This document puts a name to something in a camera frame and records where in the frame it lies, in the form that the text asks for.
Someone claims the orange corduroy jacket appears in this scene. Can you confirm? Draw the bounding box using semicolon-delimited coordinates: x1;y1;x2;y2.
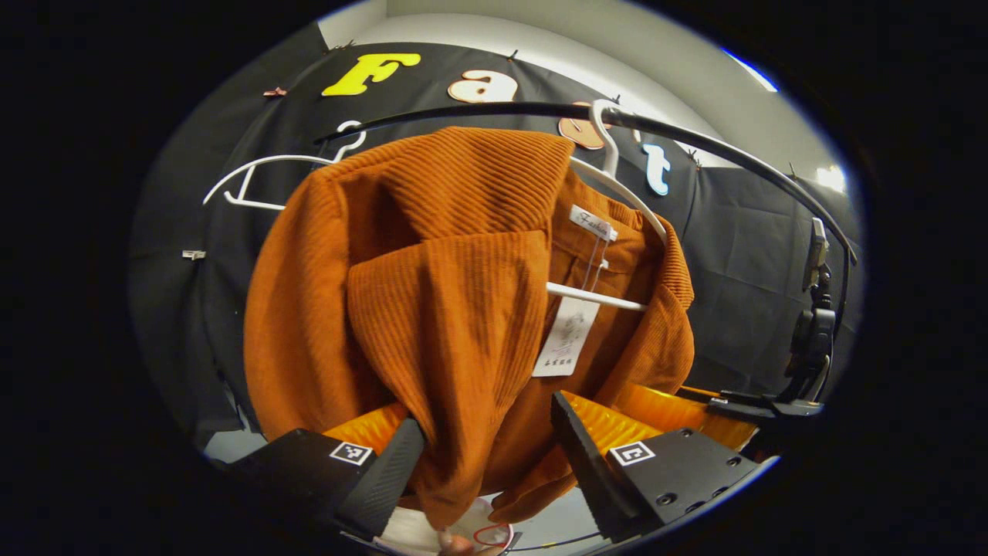
243;126;695;532

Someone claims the white hanger with crossbar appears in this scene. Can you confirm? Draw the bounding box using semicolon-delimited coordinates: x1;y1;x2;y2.
546;99;668;312

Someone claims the empty white hanger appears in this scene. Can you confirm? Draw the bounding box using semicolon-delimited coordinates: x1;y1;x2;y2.
202;120;367;212

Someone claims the black clothes rail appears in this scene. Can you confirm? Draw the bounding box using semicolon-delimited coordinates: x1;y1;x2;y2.
313;100;859;341

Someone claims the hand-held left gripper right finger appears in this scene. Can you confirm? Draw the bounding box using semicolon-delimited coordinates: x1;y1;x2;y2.
550;390;765;544

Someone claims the white laundry hamper pink rim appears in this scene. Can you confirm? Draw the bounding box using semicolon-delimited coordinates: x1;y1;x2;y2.
374;497;516;556

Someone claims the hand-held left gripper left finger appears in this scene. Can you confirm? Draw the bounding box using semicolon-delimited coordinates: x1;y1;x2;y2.
224;402;427;541

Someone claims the black backdrop cloth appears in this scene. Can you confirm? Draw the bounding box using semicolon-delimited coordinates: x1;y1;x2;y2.
127;23;865;449

